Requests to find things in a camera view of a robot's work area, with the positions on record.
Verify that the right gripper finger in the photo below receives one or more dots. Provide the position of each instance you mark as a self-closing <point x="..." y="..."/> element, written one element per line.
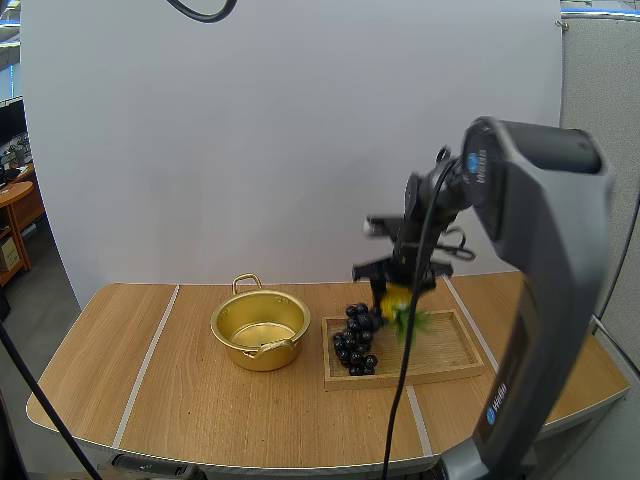
<point x="434" y="277"/>
<point x="379" y="290"/>

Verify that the yellow toy pineapple green crown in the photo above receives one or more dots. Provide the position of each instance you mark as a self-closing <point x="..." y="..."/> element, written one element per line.
<point x="396" y="300"/>

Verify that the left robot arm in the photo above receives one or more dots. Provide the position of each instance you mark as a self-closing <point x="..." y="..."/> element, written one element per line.
<point x="150" y="467"/>

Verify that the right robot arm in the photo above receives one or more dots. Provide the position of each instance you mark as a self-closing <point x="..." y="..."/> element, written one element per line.
<point x="545" y="260"/>

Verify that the bunch of dark toy grapes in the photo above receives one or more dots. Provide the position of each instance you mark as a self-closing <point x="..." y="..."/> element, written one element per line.
<point x="356" y="340"/>

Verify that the shallow wooden tray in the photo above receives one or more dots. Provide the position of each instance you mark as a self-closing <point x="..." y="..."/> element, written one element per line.
<point x="440" y="350"/>

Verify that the white backdrop panel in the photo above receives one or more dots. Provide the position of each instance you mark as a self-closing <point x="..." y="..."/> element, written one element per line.
<point x="280" y="140"/>

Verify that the wooden office desk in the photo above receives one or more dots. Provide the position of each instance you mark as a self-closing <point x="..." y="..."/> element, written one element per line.
<point x="20" y="200"/>

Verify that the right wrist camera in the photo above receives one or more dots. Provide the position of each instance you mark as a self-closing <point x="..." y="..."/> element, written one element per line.
<point x="382" y="225"/>

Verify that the grey partition wall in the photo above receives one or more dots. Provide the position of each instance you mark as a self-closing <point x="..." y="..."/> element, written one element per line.
<point x="600" y="70"/>

